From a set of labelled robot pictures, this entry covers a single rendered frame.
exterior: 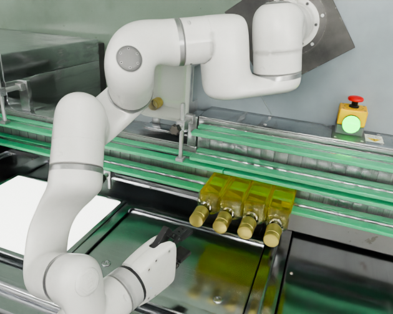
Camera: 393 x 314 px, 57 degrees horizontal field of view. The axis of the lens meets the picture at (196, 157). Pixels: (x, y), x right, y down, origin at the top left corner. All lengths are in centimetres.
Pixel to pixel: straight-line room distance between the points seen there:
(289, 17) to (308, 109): 45
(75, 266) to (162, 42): 38
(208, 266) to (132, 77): 51
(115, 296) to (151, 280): 8
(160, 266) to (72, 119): 30
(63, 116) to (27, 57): 112
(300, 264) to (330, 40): 59
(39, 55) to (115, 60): 118
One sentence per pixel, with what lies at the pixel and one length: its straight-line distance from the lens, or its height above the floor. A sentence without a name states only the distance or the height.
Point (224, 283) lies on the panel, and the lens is 89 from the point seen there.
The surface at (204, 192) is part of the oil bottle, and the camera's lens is 91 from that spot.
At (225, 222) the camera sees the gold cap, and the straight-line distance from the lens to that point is 83.
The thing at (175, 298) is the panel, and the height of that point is 128.
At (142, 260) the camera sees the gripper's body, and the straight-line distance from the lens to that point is 67.
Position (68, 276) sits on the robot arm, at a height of 152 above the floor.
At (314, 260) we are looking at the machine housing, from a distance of 107.
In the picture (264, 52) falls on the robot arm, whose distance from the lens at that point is 72.
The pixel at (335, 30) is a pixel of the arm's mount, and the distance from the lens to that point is 102.
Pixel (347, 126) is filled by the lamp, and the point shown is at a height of 85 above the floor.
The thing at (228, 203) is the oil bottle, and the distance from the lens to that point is 89.
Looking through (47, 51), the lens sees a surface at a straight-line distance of 180.
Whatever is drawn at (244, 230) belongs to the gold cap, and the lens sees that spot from 82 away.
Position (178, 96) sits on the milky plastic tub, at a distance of 118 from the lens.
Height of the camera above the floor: 183
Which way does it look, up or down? 60 degrees down
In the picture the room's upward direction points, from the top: 137 degrees counter-clockwise
